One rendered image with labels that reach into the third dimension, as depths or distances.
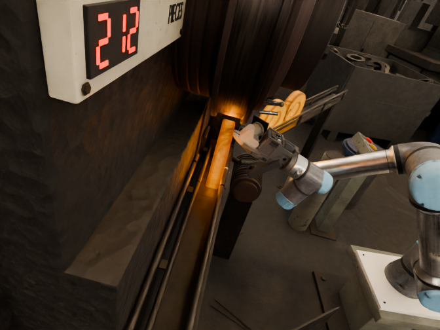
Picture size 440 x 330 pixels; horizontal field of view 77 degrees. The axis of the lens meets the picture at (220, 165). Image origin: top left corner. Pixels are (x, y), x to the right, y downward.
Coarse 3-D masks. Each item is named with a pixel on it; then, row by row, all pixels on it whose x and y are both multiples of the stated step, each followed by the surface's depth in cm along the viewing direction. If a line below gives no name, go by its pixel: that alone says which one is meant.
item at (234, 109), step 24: (240, 0) 34; (264, 0) 34; (288, 0) 33; (240, 24) 36; (264, 24) 36; (240, 48) 38; (264, 48) 37; (240, 72) 41; (264, 72) 39; (240, 96) 45; (240, 120) 60
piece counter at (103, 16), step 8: (136, 8) 22; (104, 16) 17; (136, 16) 22; (136, 24) 22; (104, 40) 18; (128, 40) 22; (96, 48) 18; (128, 48) 22; (96, 56) 18; (104, 64) 19
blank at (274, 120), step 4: (276, 100) 109; (280, 100) 110; (284, 104) 111; (268, 108) 106; (272, 108) 106; (276, 108) 108; (280, 108) 110; (284, 108) 113; (280, 112) 112; (284, 112) 115; (260, 116) 108; (264, 116) 107; (268, 116) 107; (272, 116) 109; (276, 116) 116; (280, 116) 115; (284, 116) 118; (268, 120) 109; (272, 120) 117; (276, 120) 116; (280, 120) 117; (272, 124) 116; (276, 124) 116
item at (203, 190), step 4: (208, 160) 87; (208, 164) 85; (208, 168) 83; (204, 172) 81; (208, 172) 82; (204, 176) 80; (204, 180) 79; (200, 184) 77; (204, 184) 77; (200, 188) 75; (204, 188) 76; (208, 188) 76; (212, 188) 77; (200, 192) 74; (204, 192) 74; (208, 192) 75; (212, 192) 75; (216, 192) 75; (208, 196) 73; (212, 196) 74; (216, 196) 74
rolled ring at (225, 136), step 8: (224, 120) 70; (224, 128) 67; (232, 128) 68; (224, 136) 66; (216, 144) 65; (224, 144) 65; (216, 152) 65; (224, 152) 65; (216, 160) 65; (224, 160) 65; (216, 168) 66; (208, 176) 67; (216, 176) 67; (208, 184) 70; (216, 184) 69
